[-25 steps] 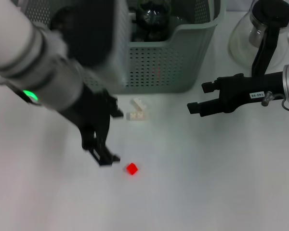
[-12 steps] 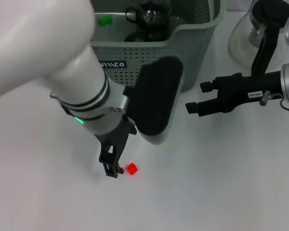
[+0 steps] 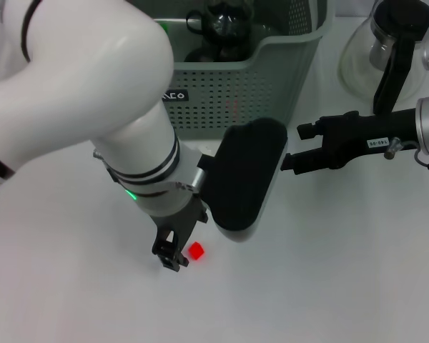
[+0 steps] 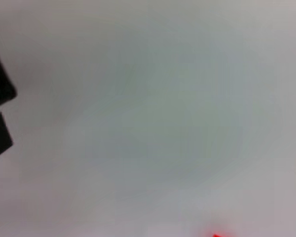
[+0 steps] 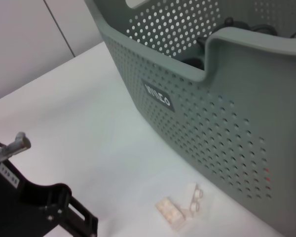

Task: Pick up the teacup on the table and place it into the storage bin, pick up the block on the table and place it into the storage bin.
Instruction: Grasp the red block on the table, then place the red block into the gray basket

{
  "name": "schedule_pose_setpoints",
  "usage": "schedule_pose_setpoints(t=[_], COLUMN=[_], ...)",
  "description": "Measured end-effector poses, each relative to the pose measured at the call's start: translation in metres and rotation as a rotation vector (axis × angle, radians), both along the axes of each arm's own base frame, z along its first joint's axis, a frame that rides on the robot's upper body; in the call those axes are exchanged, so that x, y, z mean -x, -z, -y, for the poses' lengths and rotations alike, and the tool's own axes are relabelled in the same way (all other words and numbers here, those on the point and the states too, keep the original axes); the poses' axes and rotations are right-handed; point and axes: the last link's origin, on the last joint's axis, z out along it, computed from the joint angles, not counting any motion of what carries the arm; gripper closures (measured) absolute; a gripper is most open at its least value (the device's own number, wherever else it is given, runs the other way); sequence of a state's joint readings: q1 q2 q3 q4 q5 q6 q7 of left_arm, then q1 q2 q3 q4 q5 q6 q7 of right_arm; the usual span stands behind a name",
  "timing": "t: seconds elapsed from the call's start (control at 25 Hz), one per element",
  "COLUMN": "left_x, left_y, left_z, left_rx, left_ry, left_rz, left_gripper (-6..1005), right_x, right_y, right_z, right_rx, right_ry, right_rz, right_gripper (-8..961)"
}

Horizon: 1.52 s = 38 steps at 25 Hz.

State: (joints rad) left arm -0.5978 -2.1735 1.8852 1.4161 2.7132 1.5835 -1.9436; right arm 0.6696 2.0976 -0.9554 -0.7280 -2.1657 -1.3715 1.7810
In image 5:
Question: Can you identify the dark clay teapot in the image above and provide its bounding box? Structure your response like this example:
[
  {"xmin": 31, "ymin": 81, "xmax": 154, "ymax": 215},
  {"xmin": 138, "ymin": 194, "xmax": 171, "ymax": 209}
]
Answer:
[{"xmin": 181, "ymin": 16, "xmax": 249, "ymax": 71}]

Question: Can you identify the grey-green perforated storage bin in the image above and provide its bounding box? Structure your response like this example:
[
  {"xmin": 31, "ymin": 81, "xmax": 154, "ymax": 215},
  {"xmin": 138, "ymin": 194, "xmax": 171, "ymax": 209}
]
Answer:
[{"xmin": 85, "ymin": 0, "xmax": 296, "ymax": 237}]

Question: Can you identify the left gripper silver connector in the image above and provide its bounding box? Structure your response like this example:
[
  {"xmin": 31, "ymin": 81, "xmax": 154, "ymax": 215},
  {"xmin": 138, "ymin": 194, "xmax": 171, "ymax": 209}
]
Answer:
[{"xmin": 0, "ymin": 132, "xmax": 32, "ymax": 163}]

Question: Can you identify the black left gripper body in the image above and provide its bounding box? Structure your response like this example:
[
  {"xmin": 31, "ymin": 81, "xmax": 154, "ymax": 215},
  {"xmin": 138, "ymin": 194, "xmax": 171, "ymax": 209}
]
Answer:
[{"xmin": 0, "ymin": 145, "xmax": 72, "ymax": 237}]

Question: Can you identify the white toy block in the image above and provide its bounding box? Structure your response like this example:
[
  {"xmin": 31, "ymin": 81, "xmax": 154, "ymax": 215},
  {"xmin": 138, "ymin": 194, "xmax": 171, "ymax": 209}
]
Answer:
[
  {"xmin": 179, "ymin": 182, "xmax": 204, "ymax": 219},
  {"xmin": 155, "ymin": 196, "xmax": 185, "ymax": 232}
]

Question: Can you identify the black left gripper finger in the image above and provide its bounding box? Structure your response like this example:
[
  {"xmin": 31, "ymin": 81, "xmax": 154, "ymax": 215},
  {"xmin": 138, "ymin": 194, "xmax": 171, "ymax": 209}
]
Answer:
[{"xmin": 59, "ymin": 197, "xmax": 99, "ymax": 237}]

